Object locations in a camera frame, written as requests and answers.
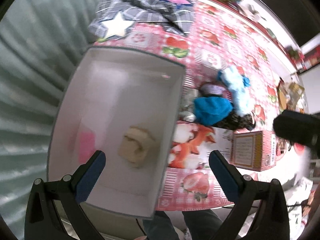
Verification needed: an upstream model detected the grey plaid star blanket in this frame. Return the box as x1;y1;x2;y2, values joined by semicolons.
88;0;194;38

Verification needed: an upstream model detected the light blue fluffy cloth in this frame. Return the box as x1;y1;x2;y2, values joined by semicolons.
217;66;251;116

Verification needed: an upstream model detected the round wooden coaster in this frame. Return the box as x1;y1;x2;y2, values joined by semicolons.
277;88;287;111

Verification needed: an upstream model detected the pink soft item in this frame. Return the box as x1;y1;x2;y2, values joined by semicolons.
78;131;95;164

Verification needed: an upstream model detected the white storage box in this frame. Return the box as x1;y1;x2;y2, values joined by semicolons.
47;46;185;218

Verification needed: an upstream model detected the blue sequin cloth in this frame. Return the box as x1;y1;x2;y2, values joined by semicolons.
194;96;233;126

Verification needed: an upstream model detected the red strawberry checkered tablecloth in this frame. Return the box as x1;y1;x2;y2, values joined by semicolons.
97;2;300;211

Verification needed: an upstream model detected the leopard print scrunchie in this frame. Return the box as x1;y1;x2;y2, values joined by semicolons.
213;111;256;131

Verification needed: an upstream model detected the cream soft cloth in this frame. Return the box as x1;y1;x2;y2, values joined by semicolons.
118;126;156;167

